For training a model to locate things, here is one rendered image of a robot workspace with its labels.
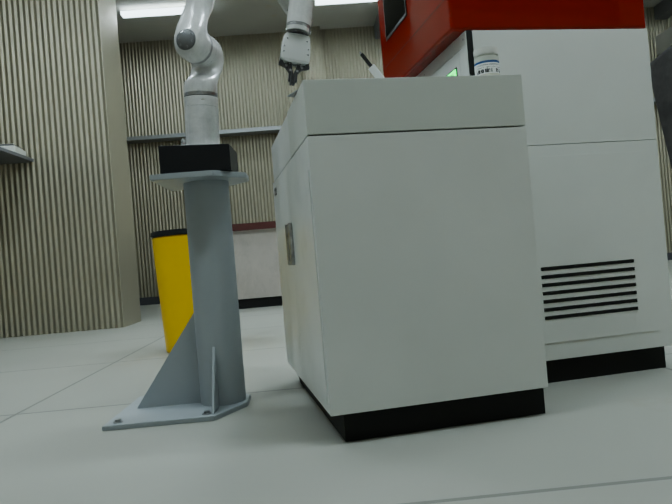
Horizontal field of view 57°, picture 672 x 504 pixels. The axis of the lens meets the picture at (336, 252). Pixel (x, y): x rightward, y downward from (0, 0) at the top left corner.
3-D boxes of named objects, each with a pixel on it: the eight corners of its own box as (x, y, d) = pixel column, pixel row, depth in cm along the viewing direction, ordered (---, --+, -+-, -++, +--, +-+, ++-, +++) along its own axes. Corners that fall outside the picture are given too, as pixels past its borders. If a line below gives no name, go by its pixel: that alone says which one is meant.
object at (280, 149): (296, 180, 252) (294, 146, 253) (319, 156, 198) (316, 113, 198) (273, 181, 251) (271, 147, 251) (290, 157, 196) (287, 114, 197)
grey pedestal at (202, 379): (102, 431, 198) (81, 177, 199) (139, 400, 242) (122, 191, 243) (261, 416, 201) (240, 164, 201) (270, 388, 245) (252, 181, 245)
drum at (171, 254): (239, 340, 410) (230, 229, 411) (232, 350, 363) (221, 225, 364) (168, 346, 407) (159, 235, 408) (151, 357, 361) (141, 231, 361)
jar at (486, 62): (493, 85, 185) (491, 53, 185) (504, 78, 178) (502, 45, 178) (471, 86, 183) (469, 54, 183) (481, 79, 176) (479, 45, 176)
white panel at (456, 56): (407, 181, 289) (400, 95, 289) (481, 148, 209) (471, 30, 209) (401, 181, 288) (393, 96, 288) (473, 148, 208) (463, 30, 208)
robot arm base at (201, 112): (167, 148, 215) (165, 94, 214) (187, 154, 233) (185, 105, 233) (220, 145, 212) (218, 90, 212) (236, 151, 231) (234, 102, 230)
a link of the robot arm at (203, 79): (177, 96, 218) (174, 27, 217) (199, 106, 236) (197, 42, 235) (209, 93, 215) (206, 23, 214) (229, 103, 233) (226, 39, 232)
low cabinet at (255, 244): (367, 286, 967) (362, 225, 968) (389, 296, 704) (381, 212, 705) (234, 298, 958) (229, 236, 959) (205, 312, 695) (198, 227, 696)
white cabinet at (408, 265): (432, 364, 268) (416, 176, 269) (551, 416, 174) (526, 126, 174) (285, 382, 256) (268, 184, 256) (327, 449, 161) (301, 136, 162)
